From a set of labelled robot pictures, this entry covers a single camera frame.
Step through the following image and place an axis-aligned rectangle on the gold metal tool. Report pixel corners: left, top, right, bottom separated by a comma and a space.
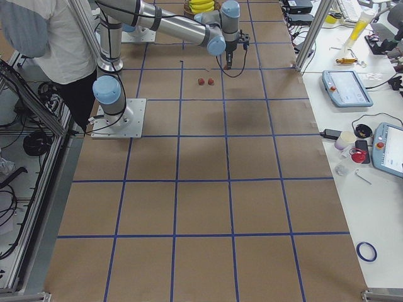
335, 58, 358, 65

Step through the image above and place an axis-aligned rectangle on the black round dish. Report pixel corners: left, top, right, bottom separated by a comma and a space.
354, 124, 373, 139

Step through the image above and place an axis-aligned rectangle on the upper teach pendant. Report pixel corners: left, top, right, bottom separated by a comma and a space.
322, 70, 373, 108

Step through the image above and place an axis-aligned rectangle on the blue tape roll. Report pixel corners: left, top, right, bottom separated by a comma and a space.
356, 242, 378, 262

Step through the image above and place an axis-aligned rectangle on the person in white shirt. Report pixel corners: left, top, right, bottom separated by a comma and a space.
1, 1, 97, 130

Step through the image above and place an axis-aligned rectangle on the yellow banana bunch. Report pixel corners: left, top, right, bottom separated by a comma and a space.
185, 0, 215, 14

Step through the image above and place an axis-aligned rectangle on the wicker basket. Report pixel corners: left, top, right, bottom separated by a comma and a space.
183, 1, 221, 16

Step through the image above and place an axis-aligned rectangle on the white paper cup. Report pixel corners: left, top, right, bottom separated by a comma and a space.
334, 131, 356, 150

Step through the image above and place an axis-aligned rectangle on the teach pendant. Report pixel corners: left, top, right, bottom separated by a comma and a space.
372, 122, 402, 178
322, 70, 373, 108

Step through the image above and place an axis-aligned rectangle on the black smartphone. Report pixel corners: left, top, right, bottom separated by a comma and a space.
355, 140, 370, 164

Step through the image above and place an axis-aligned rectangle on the lower teach pendant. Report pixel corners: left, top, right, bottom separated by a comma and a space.
372, 122, 402, 178

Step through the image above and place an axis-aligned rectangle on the black cable coil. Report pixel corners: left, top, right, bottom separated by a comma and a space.
23, 130, 53, 157

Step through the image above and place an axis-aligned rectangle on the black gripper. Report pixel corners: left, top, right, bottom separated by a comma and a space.
225, 30, 250, 67

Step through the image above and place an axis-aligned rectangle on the aluminium frame rail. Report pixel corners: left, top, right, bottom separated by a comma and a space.
1, 52, 71, 294

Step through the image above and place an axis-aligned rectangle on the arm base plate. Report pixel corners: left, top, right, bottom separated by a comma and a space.
121, 24, 156, 43
89, 98, 147, 139

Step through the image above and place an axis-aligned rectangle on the red round object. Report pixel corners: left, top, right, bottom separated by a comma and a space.
349, 148, 367, 164

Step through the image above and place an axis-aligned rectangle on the black power brick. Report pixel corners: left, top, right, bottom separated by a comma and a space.
320, 128, 341, 140

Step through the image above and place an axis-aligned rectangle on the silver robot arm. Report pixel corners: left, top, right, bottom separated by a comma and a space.
93, 1, 249, 126

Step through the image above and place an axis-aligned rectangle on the aluminium frame post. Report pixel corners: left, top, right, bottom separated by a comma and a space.
294, 0, 333, 71

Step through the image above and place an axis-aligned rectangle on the yellow bottle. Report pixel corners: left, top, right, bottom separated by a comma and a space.
344, 9, 376, 49

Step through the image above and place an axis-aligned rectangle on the hex key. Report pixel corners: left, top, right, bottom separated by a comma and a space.
355, 169, 372, 186

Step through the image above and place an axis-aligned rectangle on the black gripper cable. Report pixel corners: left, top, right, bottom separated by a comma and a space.
215, 40, 249, 79

